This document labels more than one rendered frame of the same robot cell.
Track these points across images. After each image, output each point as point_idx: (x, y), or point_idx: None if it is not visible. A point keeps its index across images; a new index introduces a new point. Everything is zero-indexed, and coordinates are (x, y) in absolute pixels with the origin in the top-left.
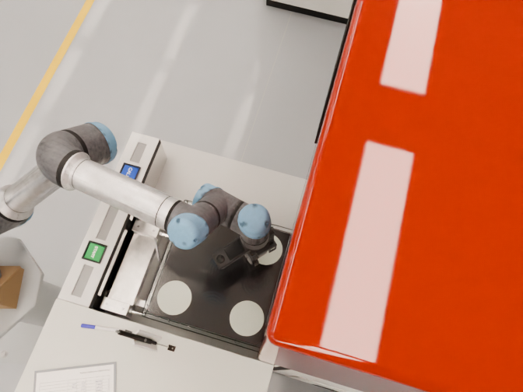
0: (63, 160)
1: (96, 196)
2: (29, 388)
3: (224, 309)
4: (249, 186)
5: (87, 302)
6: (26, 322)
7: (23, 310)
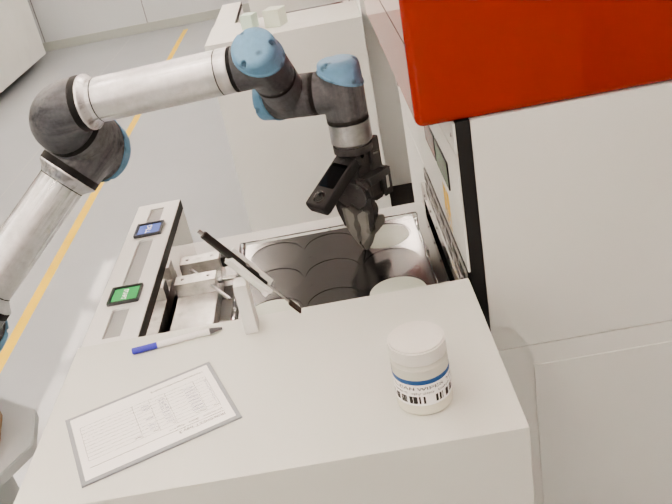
0: (72, 76)
1: (125, 90)
2: (61, 442)
3: (358, 297)
4: None
5: (132, 335)
6: None
7: (13, 456)
